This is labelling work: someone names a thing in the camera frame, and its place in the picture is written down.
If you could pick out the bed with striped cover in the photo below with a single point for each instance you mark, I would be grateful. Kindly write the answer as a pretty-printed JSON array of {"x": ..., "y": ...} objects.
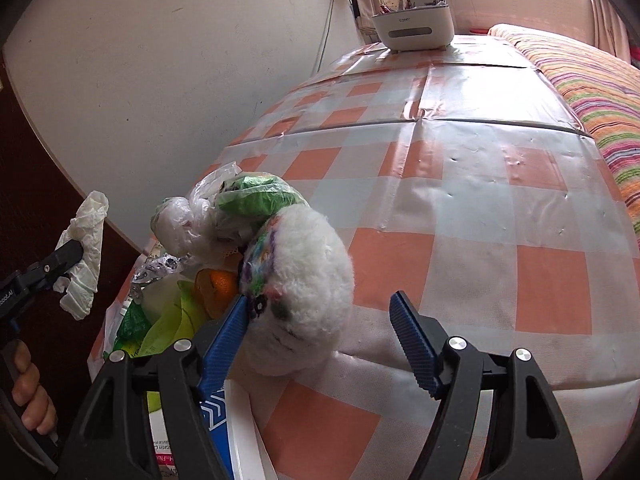
[{"x": 600, "y": 105}]

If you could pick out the yellow-green plastic bag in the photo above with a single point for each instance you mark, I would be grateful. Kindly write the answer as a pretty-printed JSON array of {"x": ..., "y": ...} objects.
[{"x": 170, "y": 320}]

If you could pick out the person's left hand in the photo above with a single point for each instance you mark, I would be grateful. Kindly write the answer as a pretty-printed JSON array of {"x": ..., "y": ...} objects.
[{"x": 32, "y": 390}]

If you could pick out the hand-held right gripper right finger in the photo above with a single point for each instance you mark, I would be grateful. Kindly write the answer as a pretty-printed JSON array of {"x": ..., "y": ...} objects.
[{"x": 415, "y": 350}]

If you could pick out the white cardboard box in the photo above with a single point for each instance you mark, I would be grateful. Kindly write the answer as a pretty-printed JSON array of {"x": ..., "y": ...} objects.
[{"x": 245, "y": 435}]

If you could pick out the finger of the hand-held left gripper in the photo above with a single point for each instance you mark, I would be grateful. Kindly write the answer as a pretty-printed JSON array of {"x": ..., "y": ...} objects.
[{"x": 60, "y": 258}]

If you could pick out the clear plastic bag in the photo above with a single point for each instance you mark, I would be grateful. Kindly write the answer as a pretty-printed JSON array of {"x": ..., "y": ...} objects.
[{"x": 180, "y": 220}]

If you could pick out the green printed plastic bag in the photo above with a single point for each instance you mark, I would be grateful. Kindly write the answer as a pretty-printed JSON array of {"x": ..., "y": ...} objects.
[{"x": 255, "y": 200}]

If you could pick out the orange checked tablecloth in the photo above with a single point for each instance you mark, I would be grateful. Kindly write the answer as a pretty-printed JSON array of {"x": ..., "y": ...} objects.
[{"x": 450, "y": 210}]

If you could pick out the blue and white box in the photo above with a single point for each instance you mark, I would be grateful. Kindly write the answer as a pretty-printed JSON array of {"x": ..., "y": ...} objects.
[{"x": 216, "y": 415}]

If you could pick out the silver foil wrapper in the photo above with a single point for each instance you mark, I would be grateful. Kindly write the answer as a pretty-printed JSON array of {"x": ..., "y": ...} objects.
[{"x": 150, "y": 272}]

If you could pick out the white utensil holder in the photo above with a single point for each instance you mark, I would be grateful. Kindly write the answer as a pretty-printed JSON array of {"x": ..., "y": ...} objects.
[{"x": 415, "y": 30}]

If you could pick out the white tissue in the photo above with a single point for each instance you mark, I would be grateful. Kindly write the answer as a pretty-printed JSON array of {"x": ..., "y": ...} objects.
[{"x": 90, "y": 250}]

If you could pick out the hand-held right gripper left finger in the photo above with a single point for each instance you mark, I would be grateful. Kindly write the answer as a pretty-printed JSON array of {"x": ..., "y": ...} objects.
[{"x": 220, "y": 355}]

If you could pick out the white packet with pink label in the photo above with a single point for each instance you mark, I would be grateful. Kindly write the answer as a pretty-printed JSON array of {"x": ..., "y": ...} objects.
[{"x": 160, "y": 445}]

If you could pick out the orange fruit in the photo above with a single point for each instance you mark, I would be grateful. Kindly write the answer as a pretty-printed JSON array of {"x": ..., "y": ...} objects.
[{"x": 220, "y": 285}]

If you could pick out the pink curtain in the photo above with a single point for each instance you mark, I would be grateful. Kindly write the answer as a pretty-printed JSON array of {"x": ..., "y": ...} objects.
[{"x": 607, "y": 15}]

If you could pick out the white plush toy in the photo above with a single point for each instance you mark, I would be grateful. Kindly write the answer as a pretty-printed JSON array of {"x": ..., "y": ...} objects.
[{"x": 305, "y": 280}]

